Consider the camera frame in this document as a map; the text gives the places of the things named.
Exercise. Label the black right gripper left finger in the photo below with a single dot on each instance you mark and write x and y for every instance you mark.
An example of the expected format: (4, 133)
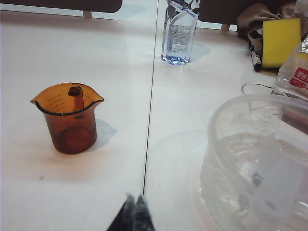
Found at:
(122, 216)

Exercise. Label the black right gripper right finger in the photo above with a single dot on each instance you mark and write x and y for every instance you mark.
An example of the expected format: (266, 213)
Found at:
(143, 216)

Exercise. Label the small amber measuring cup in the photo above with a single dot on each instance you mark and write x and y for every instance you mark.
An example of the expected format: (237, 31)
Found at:
(72, 132)

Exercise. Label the translucent plastic cup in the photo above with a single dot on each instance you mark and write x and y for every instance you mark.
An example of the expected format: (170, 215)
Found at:
(276, 178)

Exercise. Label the thin clear plastic cup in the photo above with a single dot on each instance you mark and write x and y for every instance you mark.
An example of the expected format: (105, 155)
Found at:
(243, 87)

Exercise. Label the clear plastic water bottle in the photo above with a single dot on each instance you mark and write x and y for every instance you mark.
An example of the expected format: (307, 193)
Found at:
(179, 36)

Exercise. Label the clear plastic basin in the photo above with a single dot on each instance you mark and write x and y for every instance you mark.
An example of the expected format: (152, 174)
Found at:
(221, 156)

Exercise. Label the black marker pen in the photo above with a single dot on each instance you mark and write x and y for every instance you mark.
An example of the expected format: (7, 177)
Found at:
(255, 59)

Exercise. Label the clear plastic bag red print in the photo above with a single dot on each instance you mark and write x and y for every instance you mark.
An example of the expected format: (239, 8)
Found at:
(293, 77)

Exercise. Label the brown desk partition panel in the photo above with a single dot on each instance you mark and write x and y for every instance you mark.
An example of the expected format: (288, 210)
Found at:
(60, 4)
(216, 10)

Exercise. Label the yellow sponge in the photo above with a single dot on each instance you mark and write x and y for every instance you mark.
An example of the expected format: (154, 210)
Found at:
(280, 43)

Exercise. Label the brown bag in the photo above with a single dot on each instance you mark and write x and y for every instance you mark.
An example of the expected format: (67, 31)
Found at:
(252, 15)

